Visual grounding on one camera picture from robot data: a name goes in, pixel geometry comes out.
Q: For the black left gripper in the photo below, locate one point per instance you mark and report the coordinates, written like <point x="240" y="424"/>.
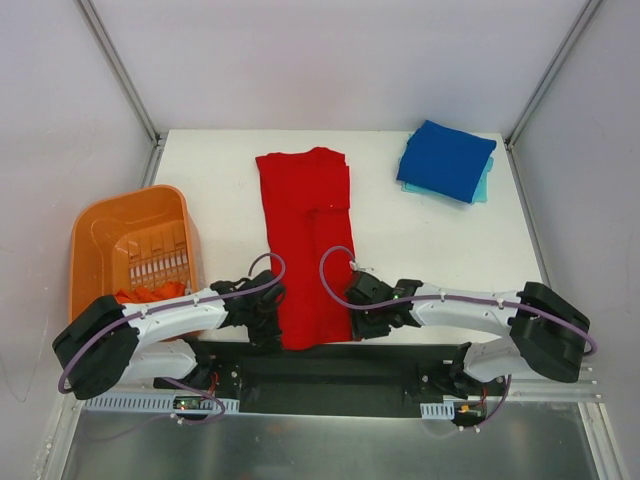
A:
<point x="265" y="327"/>

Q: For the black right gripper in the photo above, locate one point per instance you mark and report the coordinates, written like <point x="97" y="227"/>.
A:
<point x="364" y="318"/>

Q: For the red t-shirt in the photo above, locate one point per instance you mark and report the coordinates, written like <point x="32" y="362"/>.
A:
<point x="306" y="202"/>

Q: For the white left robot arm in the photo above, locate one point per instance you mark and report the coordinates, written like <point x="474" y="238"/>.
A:
<point x="113" y="343"/>

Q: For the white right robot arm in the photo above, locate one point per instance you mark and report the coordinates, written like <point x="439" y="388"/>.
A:
<point x="534" y="329"/>

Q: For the orange t-shirt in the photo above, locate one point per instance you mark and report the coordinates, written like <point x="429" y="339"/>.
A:
<point x="142" y="294"/>

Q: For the teal folded t-shirt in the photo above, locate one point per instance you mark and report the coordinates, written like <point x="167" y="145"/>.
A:
<point x="480" y="193"/>

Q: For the blue folded t-shirt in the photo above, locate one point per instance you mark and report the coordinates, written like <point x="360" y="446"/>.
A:
<point x="445" y="160"/>

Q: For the orange plastic basket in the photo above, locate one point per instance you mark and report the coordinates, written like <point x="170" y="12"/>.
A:
<point x="143" y="238"/>

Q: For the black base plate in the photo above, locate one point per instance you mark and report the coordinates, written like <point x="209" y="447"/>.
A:
<point x="227" y="354"/>

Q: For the white slotted cable duct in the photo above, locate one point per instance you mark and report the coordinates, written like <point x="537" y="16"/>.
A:
<point x="159" y="403"/>

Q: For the left aluminium frame post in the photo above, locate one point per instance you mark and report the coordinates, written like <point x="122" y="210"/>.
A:
<point x="106" y="45"/>

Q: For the aluminium frame post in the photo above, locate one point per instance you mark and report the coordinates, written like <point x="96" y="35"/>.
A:
<point x="576" y="31"/>
<point x="106" y="45"/>

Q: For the right aluminium frame post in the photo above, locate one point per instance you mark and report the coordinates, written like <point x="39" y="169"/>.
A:
<point x="576" y="31"/>

